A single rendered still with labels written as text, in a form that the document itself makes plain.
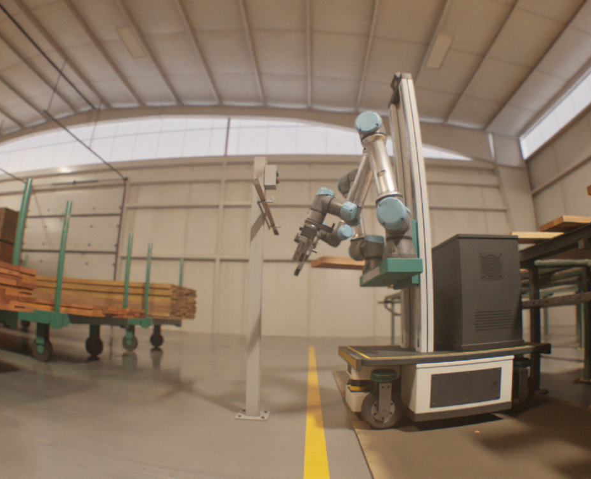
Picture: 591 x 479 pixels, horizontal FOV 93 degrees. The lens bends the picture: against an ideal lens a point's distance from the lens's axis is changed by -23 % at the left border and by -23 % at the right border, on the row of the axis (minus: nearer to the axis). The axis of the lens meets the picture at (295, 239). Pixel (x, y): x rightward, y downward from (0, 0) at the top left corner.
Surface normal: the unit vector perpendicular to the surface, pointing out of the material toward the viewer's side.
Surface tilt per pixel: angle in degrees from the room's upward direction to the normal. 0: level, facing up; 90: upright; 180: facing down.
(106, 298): 90
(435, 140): 90
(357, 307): 90
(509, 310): 90
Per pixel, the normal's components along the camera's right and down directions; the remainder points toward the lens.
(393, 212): -0.39, -0.07
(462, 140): -0.04, -0.22
